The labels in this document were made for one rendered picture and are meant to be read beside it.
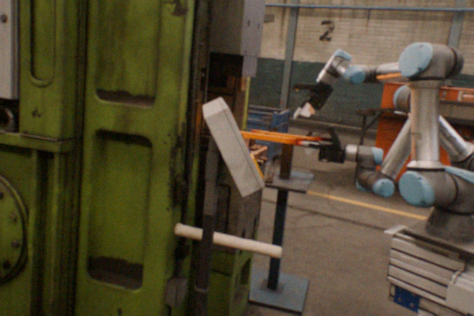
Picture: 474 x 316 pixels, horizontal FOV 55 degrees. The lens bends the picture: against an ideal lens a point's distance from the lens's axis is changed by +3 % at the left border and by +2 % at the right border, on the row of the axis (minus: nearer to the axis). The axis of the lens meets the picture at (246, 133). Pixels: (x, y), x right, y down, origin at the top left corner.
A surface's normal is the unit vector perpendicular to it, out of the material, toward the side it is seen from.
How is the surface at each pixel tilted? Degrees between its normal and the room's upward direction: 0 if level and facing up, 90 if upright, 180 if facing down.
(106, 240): 90
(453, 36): 90
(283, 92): 90
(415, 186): 97
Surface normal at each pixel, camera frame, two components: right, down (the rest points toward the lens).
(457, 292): -0.65, 0.06
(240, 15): -0.31, 0.12
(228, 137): 0.12, 0.17
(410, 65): -0.90, -0.15
